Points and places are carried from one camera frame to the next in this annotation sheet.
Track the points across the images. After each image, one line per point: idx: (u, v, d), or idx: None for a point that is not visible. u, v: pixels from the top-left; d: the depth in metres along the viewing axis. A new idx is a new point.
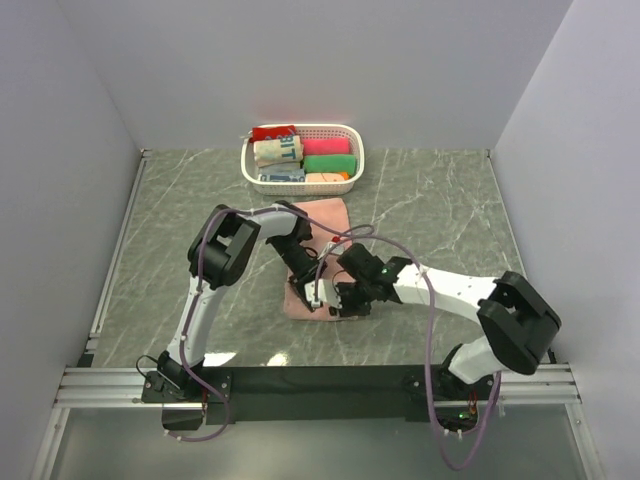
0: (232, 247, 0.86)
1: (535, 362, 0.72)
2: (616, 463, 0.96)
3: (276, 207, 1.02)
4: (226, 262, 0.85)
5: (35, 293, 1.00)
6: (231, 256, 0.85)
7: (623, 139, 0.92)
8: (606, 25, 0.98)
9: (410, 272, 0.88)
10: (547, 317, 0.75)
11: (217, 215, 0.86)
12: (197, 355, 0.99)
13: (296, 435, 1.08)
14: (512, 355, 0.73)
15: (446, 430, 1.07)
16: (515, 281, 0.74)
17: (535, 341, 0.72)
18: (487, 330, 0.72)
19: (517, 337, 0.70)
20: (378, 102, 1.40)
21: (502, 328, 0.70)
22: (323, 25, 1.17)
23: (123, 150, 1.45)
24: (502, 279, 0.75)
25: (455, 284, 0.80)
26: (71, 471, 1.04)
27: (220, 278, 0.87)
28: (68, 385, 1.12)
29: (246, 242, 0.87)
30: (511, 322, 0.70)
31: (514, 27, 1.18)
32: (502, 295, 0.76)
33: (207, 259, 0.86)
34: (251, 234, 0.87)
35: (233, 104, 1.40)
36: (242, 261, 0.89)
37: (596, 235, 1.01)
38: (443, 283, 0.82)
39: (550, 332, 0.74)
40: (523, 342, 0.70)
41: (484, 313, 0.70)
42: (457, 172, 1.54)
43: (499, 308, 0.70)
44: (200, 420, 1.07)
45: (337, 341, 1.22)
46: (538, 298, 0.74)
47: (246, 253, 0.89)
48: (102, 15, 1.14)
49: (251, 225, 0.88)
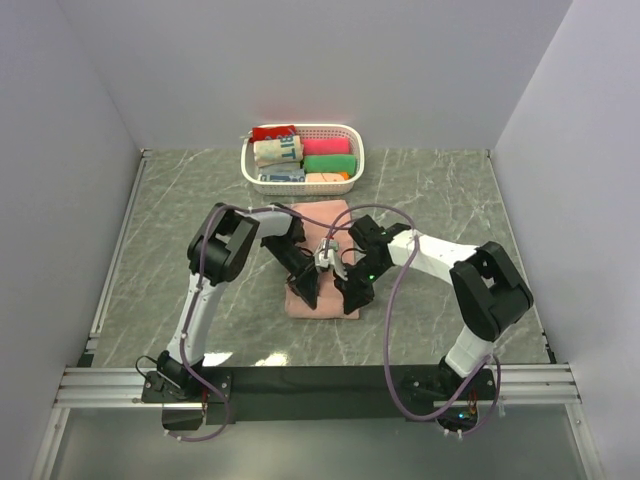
0: (232, 244, 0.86)
1: (496, 327, 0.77)
2: (616, 464, 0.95)
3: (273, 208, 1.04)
4: (227, 259, 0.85)
5: (35, 292, 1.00)
6: (231, 252, 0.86)
7: (624, 139, 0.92)
8: (606, 24, 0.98)
9: (403, 237, 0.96)
10: (519, 292, 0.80)
11: (216, 213, 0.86)
12: (197, 354, 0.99)
13: (296, 436, 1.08)
14: (477, 316, 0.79)
15: (446, 430, 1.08)
16: (494, 251, 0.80)
17: (501, 308, 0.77)
18: (458, 289, 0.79)
19: (483, 298, 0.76)
20: (378, 102, 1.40)
21: (470, 286, 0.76)
22: (323, 25, 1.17)
23: (123, 150, 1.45)
24: (483, 247, 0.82)
25: (441, 248, 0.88)
26: (71, 471, 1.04)
27: (221, 275, 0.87)
28: (68, 385, 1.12)
29: (246, 237, 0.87)
30: (479, 283, 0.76)
31: (514, 26, 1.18)
32: (481, 264, 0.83)
33: (208, 257, 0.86)
34: (251, 230, 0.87)
35: (233, 104, 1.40)
36: (242, 257, 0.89)
37: (596, 234, 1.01)
38: (428, 247, 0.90)
39: (518, 306, 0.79)
40: (488, 304, 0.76)
41: (456, 270, 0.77)
42: (457, 172, 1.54)
43: (470, 269, 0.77)
44: (200, 420, 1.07)
45: (336, 341, 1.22)
46: (512, 271, 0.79)
47: (246, 249, 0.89)
48: (102, 15, 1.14)
49: (250, 221, 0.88)
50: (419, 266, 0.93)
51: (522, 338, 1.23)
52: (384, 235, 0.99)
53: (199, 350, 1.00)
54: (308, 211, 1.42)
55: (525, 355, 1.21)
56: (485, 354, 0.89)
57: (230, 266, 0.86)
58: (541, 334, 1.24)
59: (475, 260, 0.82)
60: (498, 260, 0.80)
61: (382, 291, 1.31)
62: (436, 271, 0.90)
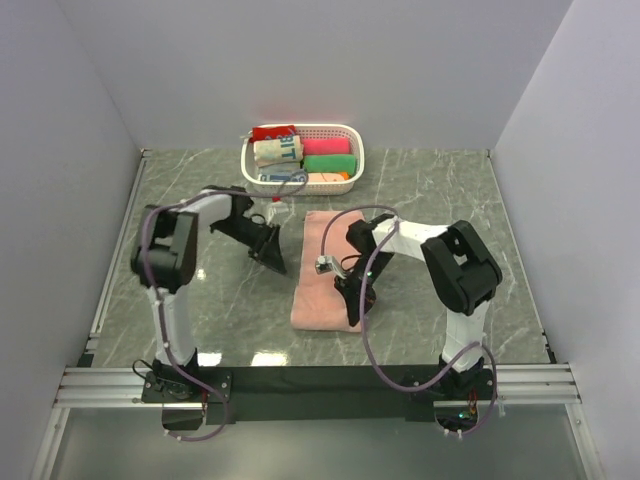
0: (175, 244, 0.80)
1: (466, 298, 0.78)
2: (616, 464, 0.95)
3: (207, 193, 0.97)
4: (176, 261, 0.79)
5: (35, 292, 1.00)
6: (178, 254, 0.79)
7: (624, 137, 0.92)
8: (606, 24, 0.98)
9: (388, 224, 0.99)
10: (487, 267, 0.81)
11: (148, 217, 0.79)
12: (188, 350, 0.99)
13: (296, 436, 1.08)
14: (446, 290, 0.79)
15: (446, 430, 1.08)
16: (462, 227, 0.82)
17: (469, 280, 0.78)
18: (428, 264, 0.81)
19: (449, 268, 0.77)
20: (379, 102, 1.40)
21: (436, 257, 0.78)
22: (322, 26, 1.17)
23: (122, 150, 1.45)
24: (452, 225, 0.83)
25: (416, 228, 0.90)
26: (70, 471, 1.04)
27: (176, 278, 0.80)
28: (68, 385, 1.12)
29: (188, 233, 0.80)
30: (446, 255, 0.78)
31: (513, 27, 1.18)
32: (453, 242, 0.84)
33: (155, 263, 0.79)
34: (191, 225, 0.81)
35: (233, 104, 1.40)
36: (191, 252, 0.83)
37: (596, 234, 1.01)
38: (406, 228, 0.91)
39: (488, 280, 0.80)
40: (455, 275, 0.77)
41: (424, 243, 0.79)
42: (457, 172, 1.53)
43: (439, 242, 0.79)
44: (200, 420, 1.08)
45: (337, 341, 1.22)
46: (480, 246, 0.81)
47: (193, 246, 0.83)
48: (102, 14, 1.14)
49: (185, 214, 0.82)
50: (398, 248, 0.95)
51: (522, 338, 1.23)
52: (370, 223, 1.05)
53: (189, 345, 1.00)
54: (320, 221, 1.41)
55: (525, 355, 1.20)
56: (473, 341, 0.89)
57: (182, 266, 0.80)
58: (542, 334, 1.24)
59: (446, 238, 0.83)
60: (467, 235, 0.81)
61: (381, 291, 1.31)
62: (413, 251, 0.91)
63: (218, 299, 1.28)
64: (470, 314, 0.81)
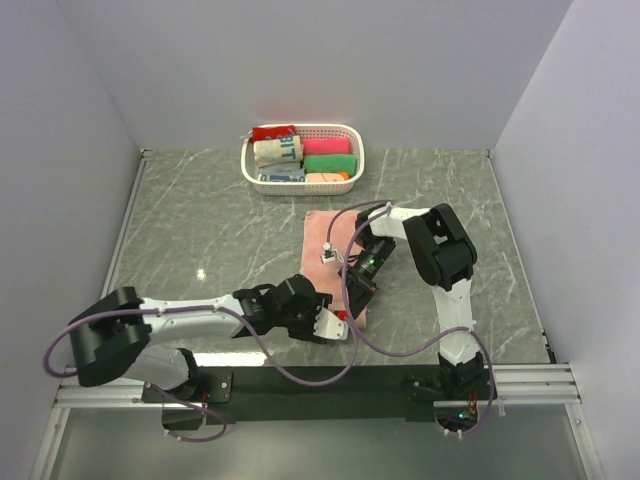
0: (106, 347, 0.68)
1: (440, 272, 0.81)
2: (616, 464, 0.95)
3: (216, 307, 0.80)
4: (89, 364, 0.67)
5: (35, 293, 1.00)
6: (97, 361, 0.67)
7: (624, 136, 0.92)
8: (607, 23, 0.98)
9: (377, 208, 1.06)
10: (463, 246, 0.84)
11: (104, 313, 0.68)
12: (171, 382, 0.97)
13: (296, 436, 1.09)
14: (424, 264, 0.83)
15: (446, 430, 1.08)
16: (441, 209, 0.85)
17: (445, 256, 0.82)
18: (409, 241, 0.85)
19: (425, 243, 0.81)
20: (379, 102, 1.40)
21: (414, 232, 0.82)
22: (322, 26, 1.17)
23: (122, 150, 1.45)
24: (434, 208, 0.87)
25: (403, 212, 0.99)
26: (71, 471, 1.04)
27: (81, 379, 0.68)
28: (68, 385, 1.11)
29: (118, 351, 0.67)
30: (424, 232, 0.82)
31: (514, 25, 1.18)
32: (434, 223, 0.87)
33: (78, 347, 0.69)
34: (130, 346, 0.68)
35: (232, 104, 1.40)
36: (117, 371, 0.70)
37: (596, 233, 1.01)
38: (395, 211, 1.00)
39: (462, 258, 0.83)
40: (431, 250, 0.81)
41: (404, 221, 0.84)
42: (457, 172, 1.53)
43: (418, 220, 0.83)
44: (200, 420, 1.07)
45: (336, 341, 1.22)
46: (458, 225, 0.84)
47: (118, 364, 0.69)
48: (102, 13, 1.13)
49: (136, 332, 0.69)
50: (387, 229, 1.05)
51: (522, 338, 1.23)
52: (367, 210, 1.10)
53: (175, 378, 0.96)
54: (319, 222, 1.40)
55: (525, 355, 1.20)
56: (462, 325, 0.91)
57: (92, 371, 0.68)
58: (542, 334, 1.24)
59: (427, 219, 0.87)
60: (446, 216, 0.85)
61: (381, 291, 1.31)
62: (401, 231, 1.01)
63: None
64: (448, 289, 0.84)
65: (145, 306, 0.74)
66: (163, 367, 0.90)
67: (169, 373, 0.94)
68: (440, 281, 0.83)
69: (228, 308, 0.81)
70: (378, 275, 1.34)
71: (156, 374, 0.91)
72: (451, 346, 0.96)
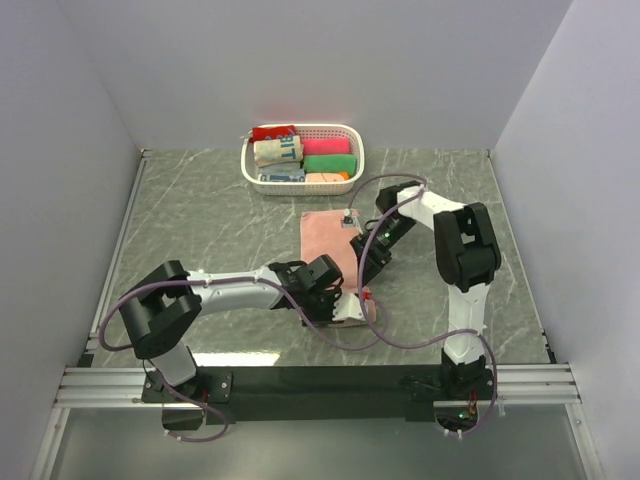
0: (160, 317, 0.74)
1: (460, 274, 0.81)
2: (616, 464, 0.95)
3: (256, 278, 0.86)
4: (145, 333, 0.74)
5: (35, 293, 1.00)
6: (152, 330, 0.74)
7: (624, 136, 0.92)
8: (606, 24, 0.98)
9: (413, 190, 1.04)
10: (489, 251, 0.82)
11: (155, 285, 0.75)
12: (179, 376, 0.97)
13: (296, 435, 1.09)
14: (446, 262, 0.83)
15: (446, 430, 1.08)
16: (476, 209, 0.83)
17: (469, 258, 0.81)
18: (436, 235, 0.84)
19: (452, 243, 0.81)
20: (379, 102, 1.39)
21: (444, 230, 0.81)
22: (323, 26, 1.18)
23: (123, 150, 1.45)
24: (470, 206, 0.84)
25: (435, 201, 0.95)
26: (70, 471, 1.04)
27: (139, 349, 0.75)
28: (68, 385, 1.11)
29: (172, 319, 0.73)
30: (454, 231, 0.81)
31: (513, 24, 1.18)
32: (465, 221, 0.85)
33: (132, 321, 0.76)
34: (181, 314, 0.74)
35: (232, 103, 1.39)
36: (170, 340, 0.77)
37: (596, 233, 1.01)
38: (427, 199, 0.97)
39: (485, 263, 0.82)
40: (455, 250, 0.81)
41: (436, 215, 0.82)
42: (457, 172, 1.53)
43: (450, 217, 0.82)
44: (200, 420, 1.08)
45: (336, 341, 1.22)
46: (488, 228, 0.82)
47: (171, 332, 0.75)
48: (102, 12, 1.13)
49: (187, 301, 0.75)
50: (416, 214, 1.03)
51: (522, 338, 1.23)
52: (396, 186, 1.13)
53: (183, 371, 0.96)
54: (317, 225, 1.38)
55: (525, 355, 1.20)
56: (472, 328, 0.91)
57: (148, 341, 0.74)
58: (542, 334, 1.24)
59: (459, 216, 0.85)
60: (479, 218, 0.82)
61: (382, 291, 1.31)
62: (428, 221, 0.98)
63: None
64: (465, 291, 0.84)
65: (192, 277, 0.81)
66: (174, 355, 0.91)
67: (178, 363, 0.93)
68: (458, 282, 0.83)
69: (267, 279, 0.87)
70: (379, 275, 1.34)
71: (163, 362, 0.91)
72: (456, 348, 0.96)
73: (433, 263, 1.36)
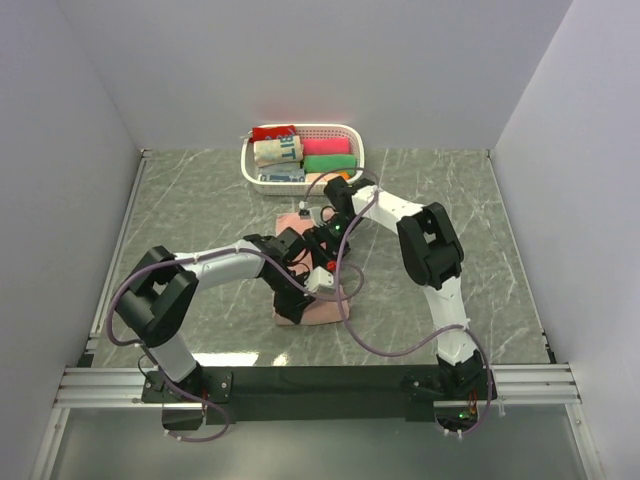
0: (159, 302, 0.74)
1: (430, 274, 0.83)
2: (616, 464, 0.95)
3: (238, 249, 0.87)
4: (149, 320, 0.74)
5: (35, 293, 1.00)
6: (155, 315, 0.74)
7: (623, 135, 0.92)
8: (606, 24, 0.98)
9: (367, 192, 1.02)
10: (452, 248, 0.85)
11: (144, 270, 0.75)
12: (185, 370, 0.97)
13: (296, 436, 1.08)
14: (414, 264, 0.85)
15: (446, 430, 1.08)
16: (436, 210, 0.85)
17: (436, 258, 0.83)
18: (400, 239, 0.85)
19: (419, 246, 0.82)
20: (379, 102, 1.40)
21: (408, 235, 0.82)
22: (323, 26, 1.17)
23: (123, 150, 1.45)
24: (428, 207, 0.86)
25: (394, 204, 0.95)
26: (70, 471, 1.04)
27: (148, 338, 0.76)
28: (68, 385, 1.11)
29: (173, 298, 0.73)
30: (418, 237, 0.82)
31: (513, 24, 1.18)
32: (425, 221, 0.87)
33: (133, 315, 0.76)
34: (180, 290, 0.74)
35: (232, 103, 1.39)
36: (175, 321, 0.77)
37: (596, 233, 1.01)
38: (385, 202, 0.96)
39: (451, 260, 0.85)
40: (423, 253, 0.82)
41: (398, 223, 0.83)
42: (457, 172, 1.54)
43: (412, 223, 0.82)
44: (200, 420, 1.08)
45: (336, 341, 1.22)
46: (449, 228, 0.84)
47: (175, 311, 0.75)
48: (101, 12, 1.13)
49: (182, 277, 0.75)
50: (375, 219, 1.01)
51: (522, 338, 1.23)
52: (350, 188, 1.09)
53: (186, 368, 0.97)
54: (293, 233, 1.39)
55: (525, 355, 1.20)
56: (457, 324, 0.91)
57: (155, 326, 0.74)
58: (542, 334, 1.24)
59: (419, 217, 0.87)
60: (440, 220, 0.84)
61: (381, 291, 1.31)
62: (388, 223, 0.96)
63: (219, 299, 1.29)
64: (437, 288, 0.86)
65: (180, 257, 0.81)
66: (175, 347, 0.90)
67: (179, 356, 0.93)
68: (429, 281, 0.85)
69: (248, 248, 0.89)
70: (378, 275, 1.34)
71: (166, 356, 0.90)
72: (448, 344, 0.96)
73: None
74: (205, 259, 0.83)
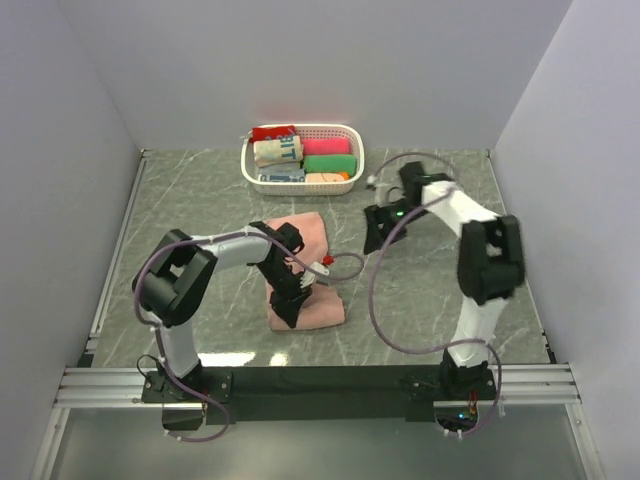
0: (180, 281, 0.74)
1: (479, 288, 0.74)
2: (616, 464, 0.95)
3: (247, 233, 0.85)
4: (171, 299, 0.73)
5: (35, 293, 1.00)
6: (179, 293, 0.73)
7: (623, 135, 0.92)
8: (607, 24, 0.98)
9: (440, 186, 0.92)
10: (516, 269, 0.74)
11: (166, 249, 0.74)
12: (188, 364, 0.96)
13: (296, 436, 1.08)
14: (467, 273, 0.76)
15: (446, 430, 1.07)
16: (509, 222, 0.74)
17: (492, 273, 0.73)
18: (461, 242, 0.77)
19: (476, 256, 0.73)
20: (379, 102, 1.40)
21: (469, 241, 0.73)
22: (322, 26, 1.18)
23: (123, 151, 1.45)
24: (500, 217, 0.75)
25: (464, 206, 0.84)
26: (70, 471, 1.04)
27: (171, 317, 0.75)
28: (68, 385, 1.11)
29: (196, 275, 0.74)
30: (479, 245, 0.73)
31: (513, 25, 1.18)
32: (494, 232, 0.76)
33: (154, 295, 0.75)
34: (202, 268, 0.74)
35: (232, 103, 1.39)
36: (195, 301, 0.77)
37: (597, 232, 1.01)
38: (456, 201, 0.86)
39: (510, 280, 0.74)
40: (479, 262, 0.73)
41: (463, 226, 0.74)
42: (457, 172, 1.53)
43: (477, 229, 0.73)
44: (200, 420, 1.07)
45: (336, 341, 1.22)
46: (518, 245, 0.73)
47: (196, 290, 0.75)
48: (101, 13, 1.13)
49: (203, 255, 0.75)
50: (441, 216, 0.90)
51: (522, 338, 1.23)
52: (426, 178, 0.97)
53: (191, 363, 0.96)
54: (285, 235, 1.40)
55: (525, 355, 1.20)
56: (479, 338, 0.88)
57: (179, 305, 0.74)
58: (542, 334, 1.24)
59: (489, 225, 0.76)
60: (508, 233, 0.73)
61: (381, 291, 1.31)
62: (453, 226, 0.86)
63: (219, 299, 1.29)
64: (481, 303, 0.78)
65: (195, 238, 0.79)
66: (186, 338, 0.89)
67: (187, 346, 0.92)
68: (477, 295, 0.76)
69: (258, 232, 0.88)
70: (378, 275, 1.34)
71: (178, 346, 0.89)
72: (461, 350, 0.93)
73: (433, 263, 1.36)
74: (217, 242, 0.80)
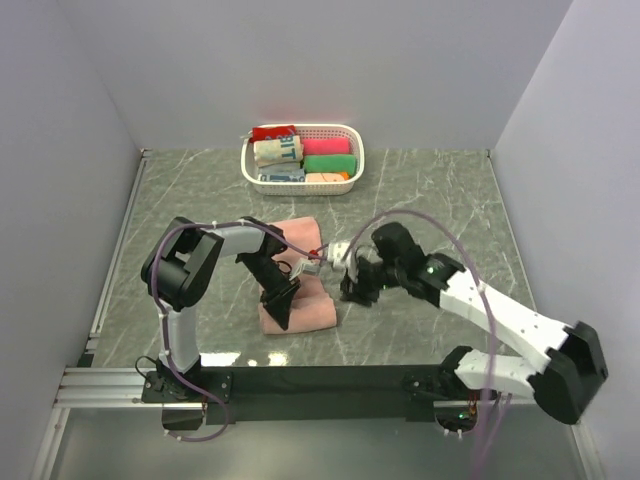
0: (191, 262, 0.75)
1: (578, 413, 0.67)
2: (616, 465, 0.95)
3: (243, 223, 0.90)
4: (183, 279, 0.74)
5: (35, 293, 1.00)
6: (190, 274, 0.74)
7: (623, 135, 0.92)
8: (607, 24, 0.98)
9: (462, 287, 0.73)
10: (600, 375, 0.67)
11: (174, 231, 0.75)
12: (190, 359, 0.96)
13: (296, 436, 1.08)
14: (555, 402, 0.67)
15: (446, 430, 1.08)
16: (589, 338, 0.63)
17: (585, 394, 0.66)
18: (543, 375, 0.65)
19: (575, 392, 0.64)
20: (378, 102, 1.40)
21: (567, 385, 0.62)
22: (322, 26, 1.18)
23: (122, 151, 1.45)
24: (574, 331, 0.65)
25: (518, 324, 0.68)
26: (71, 471, 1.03)
27: (182, 300, 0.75)
28: (68, 385, 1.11)
29: (207, 254, 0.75)
30: (573, 379, 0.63)
31: (513, 25, 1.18)
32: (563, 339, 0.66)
33: (164, 279, 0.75)
34: (211, 247, 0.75)
35: (232, 104, 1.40)
36: (204, 284, 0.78)
37: (597, 231, 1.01)
38: (503, 317, 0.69)
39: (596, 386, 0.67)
40: (576, 396, 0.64)
41: (551, 366, 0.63)
42: (457, 172, 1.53)
43: (569, 366, 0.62)
44: (200, 420, 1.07)
45: (336, 341, 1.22)
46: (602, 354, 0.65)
47: (205, 271, 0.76)
48: (101, 13, 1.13)
49: (211, 236, 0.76)
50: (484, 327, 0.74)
51: None
52: (435, 275, 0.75)
53: (193, 357, 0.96)
54: None
55: None
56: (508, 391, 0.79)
57: (192, 285, 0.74)
58: None
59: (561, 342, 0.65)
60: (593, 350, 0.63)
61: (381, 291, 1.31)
62: (512, 344, 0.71)
63: (219, 299, 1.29)
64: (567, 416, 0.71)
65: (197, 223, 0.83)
66: (190, 329, 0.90)
67: (191, 339, 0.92)
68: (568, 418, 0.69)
69: (252, 223, 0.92)
70: None
71: (183, 336, 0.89)
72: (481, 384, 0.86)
73: None
74: (217, 229, 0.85)
